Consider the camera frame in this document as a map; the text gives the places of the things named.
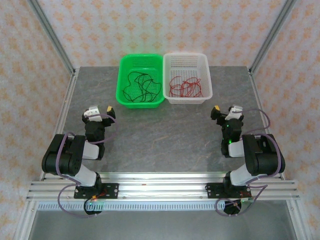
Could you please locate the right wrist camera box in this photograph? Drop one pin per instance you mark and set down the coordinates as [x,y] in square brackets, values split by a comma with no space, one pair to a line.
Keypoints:
[233,111]

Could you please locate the aluminium frame leg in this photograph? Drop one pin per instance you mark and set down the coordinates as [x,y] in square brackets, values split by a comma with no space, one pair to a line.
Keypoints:
[23,228]
[298,225]

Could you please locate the grey metal lower shelf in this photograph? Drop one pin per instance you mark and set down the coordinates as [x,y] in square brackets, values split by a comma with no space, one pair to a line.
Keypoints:
[160,225]

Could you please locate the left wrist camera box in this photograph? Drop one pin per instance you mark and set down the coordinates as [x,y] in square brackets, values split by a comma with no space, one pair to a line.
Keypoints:
[92,113]

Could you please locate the aluminium frame post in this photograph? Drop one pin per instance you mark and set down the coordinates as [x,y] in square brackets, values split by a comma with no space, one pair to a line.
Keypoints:
[273,32]
[51,32]

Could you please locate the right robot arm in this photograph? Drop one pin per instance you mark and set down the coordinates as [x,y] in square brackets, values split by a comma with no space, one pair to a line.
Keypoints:
[262,160]

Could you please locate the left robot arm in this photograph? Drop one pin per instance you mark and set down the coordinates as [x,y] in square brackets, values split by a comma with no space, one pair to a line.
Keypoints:
[62,155]

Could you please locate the white plastic mesh basket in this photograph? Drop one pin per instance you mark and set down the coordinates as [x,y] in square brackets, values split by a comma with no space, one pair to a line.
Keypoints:
[187,62]

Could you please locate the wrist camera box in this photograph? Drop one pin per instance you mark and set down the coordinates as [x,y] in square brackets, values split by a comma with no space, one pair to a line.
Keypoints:
[92,113]
[233,111]

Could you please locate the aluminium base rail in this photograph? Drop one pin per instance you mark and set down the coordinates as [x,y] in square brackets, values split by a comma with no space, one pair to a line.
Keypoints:
[160,187]

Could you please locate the aluminium table side rail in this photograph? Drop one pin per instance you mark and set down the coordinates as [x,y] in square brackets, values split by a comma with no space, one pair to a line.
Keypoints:
[258,100]
[61,125]

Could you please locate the green plastic mesh basket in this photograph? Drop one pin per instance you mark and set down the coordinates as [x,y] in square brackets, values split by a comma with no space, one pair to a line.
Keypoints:
[125,100]

